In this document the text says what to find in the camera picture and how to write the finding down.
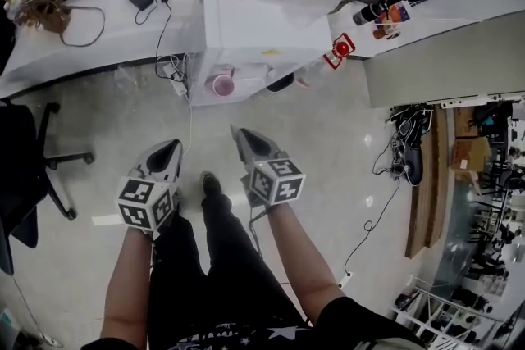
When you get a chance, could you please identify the white power cable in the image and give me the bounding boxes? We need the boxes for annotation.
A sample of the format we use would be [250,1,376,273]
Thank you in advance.
[180,92,195,159]

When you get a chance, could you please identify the wooden platform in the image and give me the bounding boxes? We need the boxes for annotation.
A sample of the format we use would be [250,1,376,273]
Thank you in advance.
[404,106,451,260]

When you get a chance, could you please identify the white power strip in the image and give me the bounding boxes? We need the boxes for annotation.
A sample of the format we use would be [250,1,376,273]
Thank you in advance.
[162,62,190,98]

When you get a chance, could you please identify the person's right forearm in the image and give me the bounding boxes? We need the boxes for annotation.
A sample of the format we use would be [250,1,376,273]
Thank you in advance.
[264,202,346,325]

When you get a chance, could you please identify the red paper cup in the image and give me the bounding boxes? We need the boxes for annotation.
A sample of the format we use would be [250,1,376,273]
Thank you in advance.
[212,74,236,98]

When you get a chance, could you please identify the small waste bin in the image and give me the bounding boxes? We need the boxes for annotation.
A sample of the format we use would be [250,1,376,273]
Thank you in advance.
[265,70,296,99]

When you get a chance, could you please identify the person's black shoe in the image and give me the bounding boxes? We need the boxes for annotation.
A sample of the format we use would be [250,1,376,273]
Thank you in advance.
[199,170,223,198]

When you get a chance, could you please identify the large brown cardboard box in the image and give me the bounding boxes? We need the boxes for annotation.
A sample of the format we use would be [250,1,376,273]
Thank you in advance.
[452,136,492,182]

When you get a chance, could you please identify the black game controller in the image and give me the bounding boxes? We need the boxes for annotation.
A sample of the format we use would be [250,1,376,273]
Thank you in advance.
[403,142,424,186]

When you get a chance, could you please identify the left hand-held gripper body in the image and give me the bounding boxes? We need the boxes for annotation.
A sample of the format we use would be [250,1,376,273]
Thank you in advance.
[116,166,181,234]

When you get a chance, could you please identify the black office chair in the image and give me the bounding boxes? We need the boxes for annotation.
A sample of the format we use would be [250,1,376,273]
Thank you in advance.
[0,97,96,276]

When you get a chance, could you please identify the tangle of black cables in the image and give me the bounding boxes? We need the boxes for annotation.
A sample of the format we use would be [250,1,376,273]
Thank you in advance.
[371,103,435,188]

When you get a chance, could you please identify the grey metal locker cabinet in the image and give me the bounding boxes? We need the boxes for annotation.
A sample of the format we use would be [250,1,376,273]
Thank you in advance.
[363,11,525,108]

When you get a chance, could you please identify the orange snack bag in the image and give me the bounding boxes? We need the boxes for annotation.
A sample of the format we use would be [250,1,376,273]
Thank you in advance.
[372,0,412,42]

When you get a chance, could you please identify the person's legs in black trousers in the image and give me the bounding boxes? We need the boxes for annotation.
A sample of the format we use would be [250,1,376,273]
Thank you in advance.
[149,192,313,341]

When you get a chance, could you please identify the black bottle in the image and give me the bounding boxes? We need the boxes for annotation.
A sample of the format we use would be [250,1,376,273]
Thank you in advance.
[352,1,389,26]

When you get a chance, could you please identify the person's left forearm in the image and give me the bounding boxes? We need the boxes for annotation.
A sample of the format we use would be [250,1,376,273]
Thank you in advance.
[100,225,153,345]

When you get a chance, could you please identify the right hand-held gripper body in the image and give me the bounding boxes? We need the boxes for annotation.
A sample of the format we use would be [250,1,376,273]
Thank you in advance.
[240,158,307,207]

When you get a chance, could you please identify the person's black star-print shirt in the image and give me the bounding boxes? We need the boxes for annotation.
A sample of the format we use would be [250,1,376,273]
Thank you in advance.
[81,294,428,350]

